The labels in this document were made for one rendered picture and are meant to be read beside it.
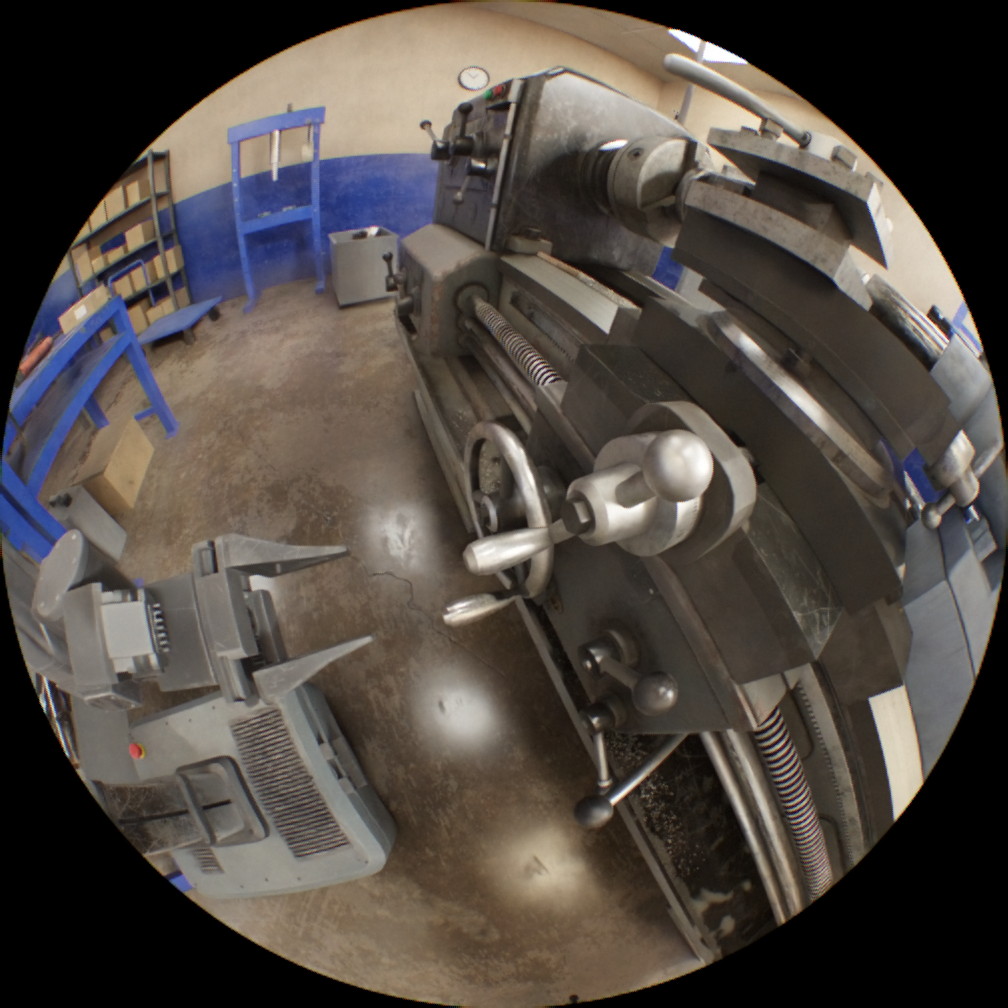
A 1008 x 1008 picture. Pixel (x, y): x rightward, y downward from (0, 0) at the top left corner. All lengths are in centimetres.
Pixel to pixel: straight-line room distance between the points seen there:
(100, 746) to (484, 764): 131
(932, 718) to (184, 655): 73
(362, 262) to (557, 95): 214
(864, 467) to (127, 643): 42
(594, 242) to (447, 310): 40
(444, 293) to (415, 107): 350
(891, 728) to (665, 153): 88
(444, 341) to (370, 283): 196
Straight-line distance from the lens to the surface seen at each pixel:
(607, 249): 95
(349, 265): 271
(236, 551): 21
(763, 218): 34
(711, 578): 25
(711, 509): 20
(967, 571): 50
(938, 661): 54
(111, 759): 152
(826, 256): 31
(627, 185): 71
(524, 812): 107
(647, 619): 33
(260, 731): 86
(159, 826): 73
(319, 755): 82
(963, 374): 55
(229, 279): 428
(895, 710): 49
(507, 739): 101
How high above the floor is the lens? 100
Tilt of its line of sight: 53 degrees down
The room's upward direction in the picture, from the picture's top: 15 degrees clockwise
